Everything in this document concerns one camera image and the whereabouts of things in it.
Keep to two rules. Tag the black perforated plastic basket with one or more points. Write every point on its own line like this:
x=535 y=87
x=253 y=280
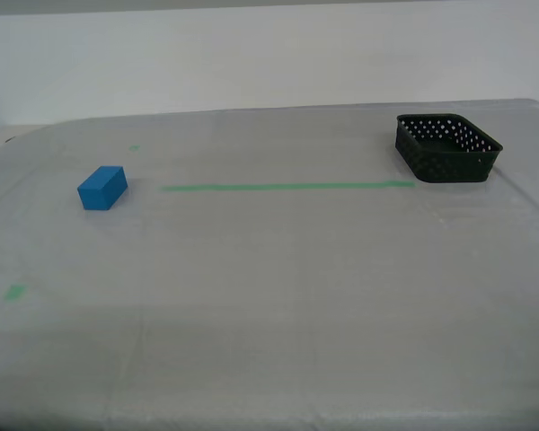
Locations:
x=449 y=168

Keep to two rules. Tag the grey woven table cover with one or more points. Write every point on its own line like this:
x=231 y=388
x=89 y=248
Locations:
x=269 y=292

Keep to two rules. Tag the long green tape strip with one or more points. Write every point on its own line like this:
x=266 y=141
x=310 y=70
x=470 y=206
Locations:
x=287 y=186

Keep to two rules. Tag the blue rectangular block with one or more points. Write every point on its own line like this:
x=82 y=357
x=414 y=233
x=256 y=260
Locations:
x=99 y=193

